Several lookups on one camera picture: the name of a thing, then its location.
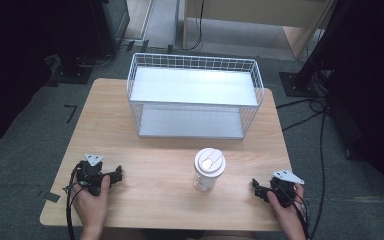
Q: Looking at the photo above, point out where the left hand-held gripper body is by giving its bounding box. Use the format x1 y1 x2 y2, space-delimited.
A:
75 152 114 197

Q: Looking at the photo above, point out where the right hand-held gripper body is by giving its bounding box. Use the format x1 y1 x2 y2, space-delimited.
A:
267 169 305 209

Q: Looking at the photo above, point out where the person's right hand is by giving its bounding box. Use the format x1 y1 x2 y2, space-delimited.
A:
266 182 307 236

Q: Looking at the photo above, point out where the person's left hand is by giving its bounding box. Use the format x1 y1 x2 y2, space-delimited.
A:
71 174 112 234

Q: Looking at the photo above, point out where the clear cup with white lid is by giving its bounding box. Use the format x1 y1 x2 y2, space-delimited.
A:
192 147 227 192

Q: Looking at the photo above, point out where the dark curtain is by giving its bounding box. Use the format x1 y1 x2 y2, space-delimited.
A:
0 0 96 153
308 0 384 214

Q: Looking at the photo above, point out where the black cabinet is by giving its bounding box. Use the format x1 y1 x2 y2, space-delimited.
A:
88 0 131 58

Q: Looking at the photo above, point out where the light wooden desk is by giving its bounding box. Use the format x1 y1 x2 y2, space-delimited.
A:
182 0 336 60

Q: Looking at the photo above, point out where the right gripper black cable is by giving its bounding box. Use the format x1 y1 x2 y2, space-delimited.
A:
275 181 312 240

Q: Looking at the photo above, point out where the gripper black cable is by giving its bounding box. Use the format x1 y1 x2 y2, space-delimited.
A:
63 161 85 240
275 181 312 240

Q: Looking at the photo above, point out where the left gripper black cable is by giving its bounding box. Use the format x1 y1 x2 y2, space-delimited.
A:
63 161 85 240

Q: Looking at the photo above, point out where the long black floor cable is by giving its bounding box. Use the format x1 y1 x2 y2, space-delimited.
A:
275 96 329 231

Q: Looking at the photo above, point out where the black stand base with cables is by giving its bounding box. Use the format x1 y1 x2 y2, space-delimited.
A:
44 53 114 85

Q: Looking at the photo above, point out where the black stand base plate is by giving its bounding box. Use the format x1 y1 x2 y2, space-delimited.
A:
278 70 321 99

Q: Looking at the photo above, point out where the white wire shelf rack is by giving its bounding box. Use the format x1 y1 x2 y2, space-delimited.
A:
126 52 265 141

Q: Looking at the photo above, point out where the hanging black cable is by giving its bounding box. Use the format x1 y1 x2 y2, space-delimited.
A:
183 0 205 52

